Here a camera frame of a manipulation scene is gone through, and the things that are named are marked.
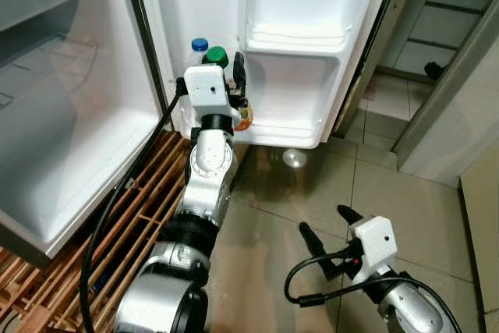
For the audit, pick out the green capped juice bottle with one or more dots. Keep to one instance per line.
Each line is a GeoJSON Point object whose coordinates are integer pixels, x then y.
{"type": "Point", "coordinates": [216, 57]}

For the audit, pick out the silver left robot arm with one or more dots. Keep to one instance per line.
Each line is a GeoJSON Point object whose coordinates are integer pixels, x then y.
{"type": "Point", "coordinates": [210, 169]}

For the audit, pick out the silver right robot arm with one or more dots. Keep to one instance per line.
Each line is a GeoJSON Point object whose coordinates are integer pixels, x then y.
{"type": "Point", "coordinates": [417, 309]}

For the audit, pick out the fridge door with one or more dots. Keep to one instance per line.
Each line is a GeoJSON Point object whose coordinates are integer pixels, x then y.
{"type": "Point", "coordinates": [296, 91]}

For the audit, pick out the white fridge door bin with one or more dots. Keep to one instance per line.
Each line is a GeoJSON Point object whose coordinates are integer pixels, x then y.
{"type": "Point", "coordinates": [300, 5]}

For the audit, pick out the grey fridge body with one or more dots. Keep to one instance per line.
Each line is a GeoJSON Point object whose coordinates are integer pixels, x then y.
{"type": "Point", "coordinates": [70, 154]}

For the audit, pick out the blue capped bottle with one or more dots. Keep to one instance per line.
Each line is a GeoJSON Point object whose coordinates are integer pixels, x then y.
{"type": "Point", "coordinates": [199, 44]}

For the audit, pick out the wooden slat pallet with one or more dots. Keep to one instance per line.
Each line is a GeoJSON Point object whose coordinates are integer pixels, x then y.
{"type": "Point", "coordinates": [156, 185]}

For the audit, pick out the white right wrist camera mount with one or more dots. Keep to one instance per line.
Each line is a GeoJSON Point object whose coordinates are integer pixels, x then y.
{"type": "Point", "coordinates": [374, 243]}

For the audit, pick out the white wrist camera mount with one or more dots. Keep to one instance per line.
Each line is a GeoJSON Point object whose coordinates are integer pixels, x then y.
{"type": "Point", "coordinates": [374, 243]}
{"type": "Point", "coordinates": [204, 87]}

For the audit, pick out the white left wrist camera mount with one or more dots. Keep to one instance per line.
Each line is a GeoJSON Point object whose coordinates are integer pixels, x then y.
{"type": "Point", "coordinates": [204, 87]}

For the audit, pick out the aluminium door frame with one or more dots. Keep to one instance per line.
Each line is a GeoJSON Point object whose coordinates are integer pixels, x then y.
{"type": "Point", "coordinates": [452, 91]}

